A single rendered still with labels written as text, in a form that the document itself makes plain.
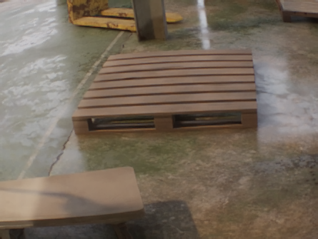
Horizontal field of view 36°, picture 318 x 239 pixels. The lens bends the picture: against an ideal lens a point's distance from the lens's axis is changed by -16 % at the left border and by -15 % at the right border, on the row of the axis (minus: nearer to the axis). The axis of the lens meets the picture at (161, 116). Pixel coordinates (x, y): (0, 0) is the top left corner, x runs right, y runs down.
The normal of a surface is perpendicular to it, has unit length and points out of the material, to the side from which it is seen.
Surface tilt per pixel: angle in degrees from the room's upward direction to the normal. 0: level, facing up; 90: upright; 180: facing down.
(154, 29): 90
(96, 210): 0
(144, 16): 90
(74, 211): 0
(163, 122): 90
